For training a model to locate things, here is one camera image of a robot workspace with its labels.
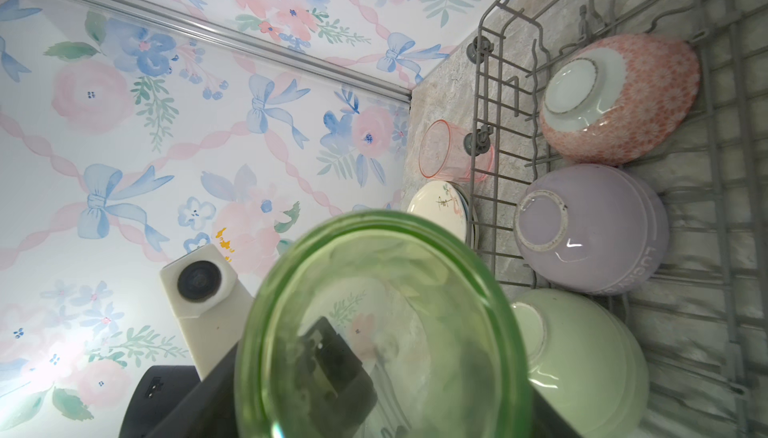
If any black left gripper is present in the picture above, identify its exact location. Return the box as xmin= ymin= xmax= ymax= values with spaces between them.
xmin=119 ymin=317 xmax=378 ymax=437

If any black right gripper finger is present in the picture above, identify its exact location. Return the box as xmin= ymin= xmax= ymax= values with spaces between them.
xmin=531 ymin=389 xmax=580 ymax=438

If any green glass tumbler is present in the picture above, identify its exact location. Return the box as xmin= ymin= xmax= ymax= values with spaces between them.
xmin=234 ymin=211 xmax=533 ymax=437

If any cream flamingo plate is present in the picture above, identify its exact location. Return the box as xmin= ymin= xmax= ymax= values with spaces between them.
xmin=406 ymin=180 xmax=478 ymax=248

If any pink glass tumbler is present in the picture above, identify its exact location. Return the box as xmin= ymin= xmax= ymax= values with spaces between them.
xmin=418 ymin=120 xmax=494 ymax=183

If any green ceramic bowl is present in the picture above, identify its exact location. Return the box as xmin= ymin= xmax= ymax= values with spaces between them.
xmin=511 ymin=288 xmax=650 ymax=437

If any lilac ceramic bowl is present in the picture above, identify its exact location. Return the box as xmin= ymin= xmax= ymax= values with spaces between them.
xmin=513 ymin=164 xmax=670 ymax=296

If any pink patterned bowl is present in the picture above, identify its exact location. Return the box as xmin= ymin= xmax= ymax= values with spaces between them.
xmin=539 ymin=34 xmax=701 ymax=166

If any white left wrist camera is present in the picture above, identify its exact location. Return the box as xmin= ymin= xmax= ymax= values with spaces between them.
xmin=160 ymin=244 xmax=254 ymax=380

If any grey wire dish rack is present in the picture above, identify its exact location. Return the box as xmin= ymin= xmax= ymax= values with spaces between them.
xmin=467 ymin=0 xmax=767 ymax=437

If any aluminium left corner post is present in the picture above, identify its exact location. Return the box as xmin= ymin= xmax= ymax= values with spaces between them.
xmin=72 ymin=0 xmax=412 ymax=104

